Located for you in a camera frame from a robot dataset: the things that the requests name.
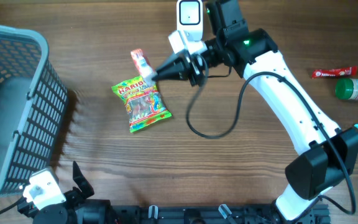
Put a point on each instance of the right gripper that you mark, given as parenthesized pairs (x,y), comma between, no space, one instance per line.
(175,70)

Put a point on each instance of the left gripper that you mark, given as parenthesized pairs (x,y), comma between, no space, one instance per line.
(74,194)

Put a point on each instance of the small red tissue pack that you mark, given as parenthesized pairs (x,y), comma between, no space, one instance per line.
(142,65)

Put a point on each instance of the Haribo gummy candy bag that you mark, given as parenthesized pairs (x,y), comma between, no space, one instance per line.
(143,103)

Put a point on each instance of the red Nescafe coffee stick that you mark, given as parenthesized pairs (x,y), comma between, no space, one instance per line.
(336,72)

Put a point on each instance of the green lid jar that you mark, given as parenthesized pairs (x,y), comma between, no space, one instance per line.
(347,89)

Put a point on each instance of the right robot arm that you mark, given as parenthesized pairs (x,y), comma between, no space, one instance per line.
(213,33)

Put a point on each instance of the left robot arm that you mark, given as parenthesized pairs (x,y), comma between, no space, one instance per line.
(89,212)

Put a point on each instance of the white barcode scanner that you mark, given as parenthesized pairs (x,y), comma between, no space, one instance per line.
(190,18)

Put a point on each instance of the grey plastic shopping basket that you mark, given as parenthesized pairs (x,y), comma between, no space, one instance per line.
(33,102)

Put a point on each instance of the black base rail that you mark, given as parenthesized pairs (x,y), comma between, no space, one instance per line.
(248,214)

